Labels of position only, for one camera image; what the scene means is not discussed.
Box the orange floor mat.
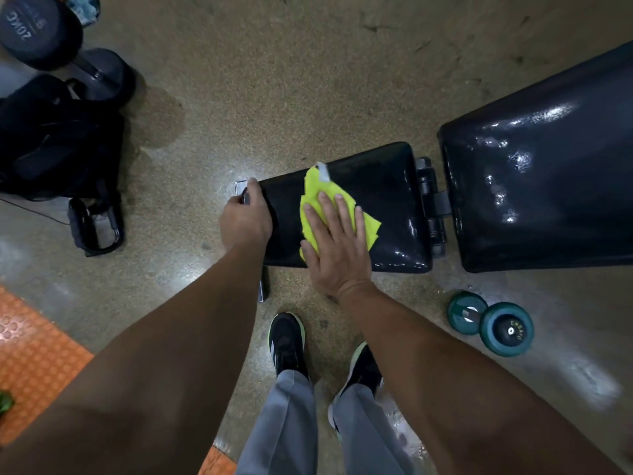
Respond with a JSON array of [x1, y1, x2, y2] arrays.
[[0, 284, 239, 475]]

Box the black bench back pad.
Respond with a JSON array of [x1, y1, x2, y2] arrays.
[[437, 42, 633, 273]]

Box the person's grey trousers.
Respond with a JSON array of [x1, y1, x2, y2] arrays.
[[236, 369, 417, 475]]

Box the yellow cleaning cloth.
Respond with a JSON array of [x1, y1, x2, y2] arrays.
[[299, 162, 382, 263]]

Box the large black dumbbell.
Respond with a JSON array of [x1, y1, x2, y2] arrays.
[[0, 0, 137, 102]]

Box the black strap handle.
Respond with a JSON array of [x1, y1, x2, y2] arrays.
[[67, 190, 125, 257]]

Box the person's right forearm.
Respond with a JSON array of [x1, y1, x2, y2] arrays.
[[338, 281, 628, 475]]

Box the person's black right shoe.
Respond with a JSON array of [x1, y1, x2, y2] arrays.
[[327, 341, 385, 433]]

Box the black bench seat pad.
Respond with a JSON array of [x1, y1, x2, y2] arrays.
[[257, 142, 434, 274]]

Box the person's right hand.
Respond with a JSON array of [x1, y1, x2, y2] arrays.
[[299, 192, 375, 301]]

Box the small teal dumbbell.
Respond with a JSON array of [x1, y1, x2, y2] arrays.
[[447, 291, 535, 358]]

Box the person's black left shoe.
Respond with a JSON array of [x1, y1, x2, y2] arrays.
[[268, 312, 310, 380]]

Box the person's left hand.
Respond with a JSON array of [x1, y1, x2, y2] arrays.
[[219, 178, 274, 254]]

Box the person's left forearm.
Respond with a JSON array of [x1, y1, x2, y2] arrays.
[[0, 240, 271, 475]]

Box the black bag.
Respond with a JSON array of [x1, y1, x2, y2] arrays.
[[0, 74, 126, 202]]

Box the person's black shoe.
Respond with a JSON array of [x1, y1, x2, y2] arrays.
[[268, 312, 310, 380], [327, 341, 385, 433]]

